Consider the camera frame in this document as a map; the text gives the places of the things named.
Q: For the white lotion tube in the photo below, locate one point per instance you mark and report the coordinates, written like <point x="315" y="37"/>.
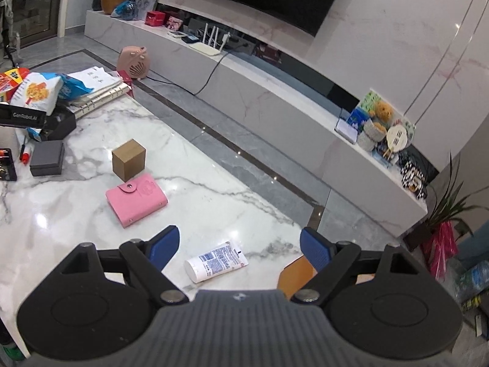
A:
<point x="214" y="263"/>

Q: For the green blue painting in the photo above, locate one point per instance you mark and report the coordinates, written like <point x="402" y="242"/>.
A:
<point x="363" y="109"/>

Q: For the orange cardboard box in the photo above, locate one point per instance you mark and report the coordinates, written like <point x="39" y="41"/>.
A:
<point x="296" y="277"/>

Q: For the white flat phone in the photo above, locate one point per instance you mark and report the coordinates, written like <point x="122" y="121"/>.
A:
<point x="176" y="34"/>

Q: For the red instant noodle cup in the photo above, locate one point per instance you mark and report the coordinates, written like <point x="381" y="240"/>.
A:
<point x="9" y="82"/>

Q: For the white router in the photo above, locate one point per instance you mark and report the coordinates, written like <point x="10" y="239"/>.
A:
<point x="206" y="47"/>

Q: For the pink plastic bag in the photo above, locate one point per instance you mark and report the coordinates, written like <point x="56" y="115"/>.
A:
<point x="441" y="250"/>

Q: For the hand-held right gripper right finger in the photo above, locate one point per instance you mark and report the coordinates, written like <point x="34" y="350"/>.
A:
<point x="317" y="250"/>

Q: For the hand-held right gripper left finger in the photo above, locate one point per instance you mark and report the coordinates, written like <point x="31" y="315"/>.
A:
<point x="164" y="248"/>

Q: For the black smartphone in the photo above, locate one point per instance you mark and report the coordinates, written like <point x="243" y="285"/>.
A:
<point x="7" y="166"/>

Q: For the small brown cardboard box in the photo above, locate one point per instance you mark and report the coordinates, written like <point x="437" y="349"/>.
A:
<point x="128" y="160"/>

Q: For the white popcorn snack bag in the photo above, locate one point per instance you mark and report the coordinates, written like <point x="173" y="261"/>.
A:
<point x="36" y="91"/>

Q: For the dark flat phone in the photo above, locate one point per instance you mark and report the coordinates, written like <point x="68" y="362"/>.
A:
<point x="190" y="39"/>

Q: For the pink space heater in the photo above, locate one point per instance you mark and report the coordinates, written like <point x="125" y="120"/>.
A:
<point x="131" y="63"/>

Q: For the large water jug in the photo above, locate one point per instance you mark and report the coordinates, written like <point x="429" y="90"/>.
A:
<point x="473" y="279"/>

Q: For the dark grey box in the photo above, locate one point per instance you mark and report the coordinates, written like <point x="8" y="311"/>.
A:
<point x="46" y="158"/>

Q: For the white tablet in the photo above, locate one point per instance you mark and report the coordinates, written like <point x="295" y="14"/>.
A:
<point x="347" y="130"/>

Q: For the brown teddy bear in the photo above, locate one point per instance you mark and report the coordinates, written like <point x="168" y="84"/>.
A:
<point x="383" y="112"/>

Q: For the red gift box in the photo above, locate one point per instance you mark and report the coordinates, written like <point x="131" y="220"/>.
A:
<point x="155" y="18"/>

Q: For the small red marker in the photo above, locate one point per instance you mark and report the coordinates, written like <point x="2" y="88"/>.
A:
<point x="25" y="156"/>

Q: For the white round paper fan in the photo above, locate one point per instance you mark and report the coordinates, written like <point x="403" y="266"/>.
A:
<point x="395" y="139"/>

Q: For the black box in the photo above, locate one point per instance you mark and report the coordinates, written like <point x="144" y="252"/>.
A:
<point x="61" y="124"/>

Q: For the potted long-leaf plant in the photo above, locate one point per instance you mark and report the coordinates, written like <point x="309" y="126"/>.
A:
<point x="447" y="206"/>

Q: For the pink photo card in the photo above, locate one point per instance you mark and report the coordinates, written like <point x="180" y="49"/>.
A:
<point x="174" y="23"/>

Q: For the round painted fan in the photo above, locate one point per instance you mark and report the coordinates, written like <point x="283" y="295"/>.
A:
<point x="407" y="126"/>

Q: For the glass door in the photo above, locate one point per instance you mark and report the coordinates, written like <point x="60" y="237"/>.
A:
<point x="34" y="0"/>

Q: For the pink wallet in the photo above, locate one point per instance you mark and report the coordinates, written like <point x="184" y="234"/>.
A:
<point x="135" y="200"/>

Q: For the white marble TV console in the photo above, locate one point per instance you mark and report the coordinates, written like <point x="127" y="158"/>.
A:
<point x="267" y="107"/>

